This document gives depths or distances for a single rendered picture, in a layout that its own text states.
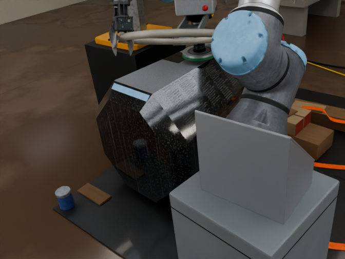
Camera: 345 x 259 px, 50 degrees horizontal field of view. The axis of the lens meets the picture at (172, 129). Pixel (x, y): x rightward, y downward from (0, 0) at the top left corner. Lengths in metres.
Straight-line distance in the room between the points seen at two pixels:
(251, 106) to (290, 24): 4.23
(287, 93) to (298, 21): 4.12
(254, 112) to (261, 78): 0.11
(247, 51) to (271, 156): 0.28
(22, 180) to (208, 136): 2.14
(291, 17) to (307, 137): 2.71
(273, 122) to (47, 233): 1.79
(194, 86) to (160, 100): 0.27
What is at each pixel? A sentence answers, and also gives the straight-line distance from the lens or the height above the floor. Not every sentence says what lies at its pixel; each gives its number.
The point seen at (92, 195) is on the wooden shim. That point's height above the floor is 0.03.
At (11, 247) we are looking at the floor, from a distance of 2.54.
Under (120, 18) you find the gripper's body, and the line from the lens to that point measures 1.53.
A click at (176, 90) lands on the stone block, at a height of 0.77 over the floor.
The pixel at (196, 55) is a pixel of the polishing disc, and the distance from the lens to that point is 2.27.
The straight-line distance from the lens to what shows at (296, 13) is 5.19.
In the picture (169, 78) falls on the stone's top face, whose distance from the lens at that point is 2.14.
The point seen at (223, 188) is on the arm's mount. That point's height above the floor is 0.89.
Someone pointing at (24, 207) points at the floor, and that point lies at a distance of 2.78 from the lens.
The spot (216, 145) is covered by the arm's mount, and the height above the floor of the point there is 1.05.
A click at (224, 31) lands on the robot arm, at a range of 0.98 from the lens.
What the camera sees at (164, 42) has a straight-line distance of 1.85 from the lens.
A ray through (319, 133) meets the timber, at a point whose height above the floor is 0.15.
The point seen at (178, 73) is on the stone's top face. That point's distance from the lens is 2.20.
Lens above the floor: 1.67
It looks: 32 degrees down
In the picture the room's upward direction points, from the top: 7 degrees counter-clockwise
